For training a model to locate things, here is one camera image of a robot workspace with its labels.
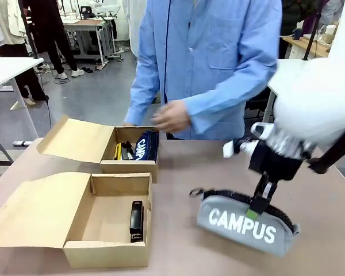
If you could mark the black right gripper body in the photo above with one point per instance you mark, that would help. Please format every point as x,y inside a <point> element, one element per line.
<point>276,164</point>

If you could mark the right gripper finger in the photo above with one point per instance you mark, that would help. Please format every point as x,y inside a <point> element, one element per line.
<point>257,201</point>
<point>270,191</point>

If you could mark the grey CAMPUS pencil case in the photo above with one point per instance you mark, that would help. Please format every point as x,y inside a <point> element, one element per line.
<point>233,230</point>

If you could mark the navy CAMPUS pencil case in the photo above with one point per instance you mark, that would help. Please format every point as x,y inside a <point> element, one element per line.
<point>143,148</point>

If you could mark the yellow utility knife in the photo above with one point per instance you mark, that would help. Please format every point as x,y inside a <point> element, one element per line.
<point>118,151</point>

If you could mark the person left forearm blue sleeve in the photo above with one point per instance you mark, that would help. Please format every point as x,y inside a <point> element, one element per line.
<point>224,100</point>

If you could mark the person right forearm blue sleeve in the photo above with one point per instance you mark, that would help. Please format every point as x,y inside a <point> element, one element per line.
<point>141,106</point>

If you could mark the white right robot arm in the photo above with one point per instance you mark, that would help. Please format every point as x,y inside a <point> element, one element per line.
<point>313,100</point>

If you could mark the cardboard box with navy case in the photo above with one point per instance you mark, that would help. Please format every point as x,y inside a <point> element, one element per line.
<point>74,141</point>

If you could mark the cardboard box with single stapler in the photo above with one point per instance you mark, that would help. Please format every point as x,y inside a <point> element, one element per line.
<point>46,212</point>

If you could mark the person left hand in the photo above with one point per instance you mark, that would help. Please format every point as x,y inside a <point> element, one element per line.
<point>174,116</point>

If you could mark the person right hand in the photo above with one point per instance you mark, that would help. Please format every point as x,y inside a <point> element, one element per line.
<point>128,124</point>

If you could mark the wooden workbench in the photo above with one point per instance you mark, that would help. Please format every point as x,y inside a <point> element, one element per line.
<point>310,47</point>

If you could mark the navy mug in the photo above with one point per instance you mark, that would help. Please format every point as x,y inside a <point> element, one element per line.
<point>298,34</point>

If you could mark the black light stand pole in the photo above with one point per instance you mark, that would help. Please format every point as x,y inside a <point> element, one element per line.
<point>313,31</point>

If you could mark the person torso in blue shirt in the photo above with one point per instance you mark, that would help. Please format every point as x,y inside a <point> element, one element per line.
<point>207,43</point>

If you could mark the white cylinder container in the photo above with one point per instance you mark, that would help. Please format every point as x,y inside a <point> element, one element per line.
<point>330,33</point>

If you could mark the bystander in dark jacket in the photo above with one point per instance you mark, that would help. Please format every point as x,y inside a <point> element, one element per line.
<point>296,14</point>

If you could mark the white hanging cloth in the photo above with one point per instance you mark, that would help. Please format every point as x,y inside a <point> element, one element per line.
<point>133,23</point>

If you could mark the black sandals pair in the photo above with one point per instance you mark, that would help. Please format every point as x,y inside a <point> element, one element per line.
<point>88,70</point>

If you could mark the grey sewing machine table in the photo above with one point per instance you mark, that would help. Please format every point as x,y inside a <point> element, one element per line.
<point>86,28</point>

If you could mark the white sewing machine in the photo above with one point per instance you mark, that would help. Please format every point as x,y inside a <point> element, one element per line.
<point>97,7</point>

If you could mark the white power strip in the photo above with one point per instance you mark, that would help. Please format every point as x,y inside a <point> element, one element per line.
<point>22,143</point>

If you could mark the bystander in black clothes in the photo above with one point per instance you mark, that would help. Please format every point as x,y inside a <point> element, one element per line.
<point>54,28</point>

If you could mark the white side table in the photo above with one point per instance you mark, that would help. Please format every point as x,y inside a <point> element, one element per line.
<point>8,69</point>

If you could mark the black tripod pole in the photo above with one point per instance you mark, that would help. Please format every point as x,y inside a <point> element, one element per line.
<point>27,28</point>

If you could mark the bystander in cream jacket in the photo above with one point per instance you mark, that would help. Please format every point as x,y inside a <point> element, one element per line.
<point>8,23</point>

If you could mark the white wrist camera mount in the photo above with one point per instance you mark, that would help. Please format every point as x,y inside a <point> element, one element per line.
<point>230,149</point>

